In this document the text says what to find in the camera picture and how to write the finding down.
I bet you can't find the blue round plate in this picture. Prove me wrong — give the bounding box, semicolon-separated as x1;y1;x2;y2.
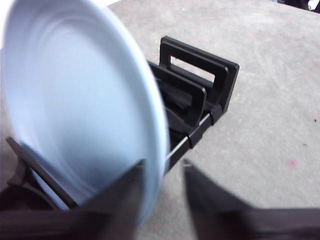
1;0;171;228

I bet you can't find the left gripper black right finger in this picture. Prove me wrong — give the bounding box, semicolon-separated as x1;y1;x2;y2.
183;160;320;240

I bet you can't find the black plate rack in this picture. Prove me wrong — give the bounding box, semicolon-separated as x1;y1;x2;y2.
0;36;240;213

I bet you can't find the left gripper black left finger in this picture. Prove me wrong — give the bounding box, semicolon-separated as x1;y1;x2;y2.
0;159;147;240

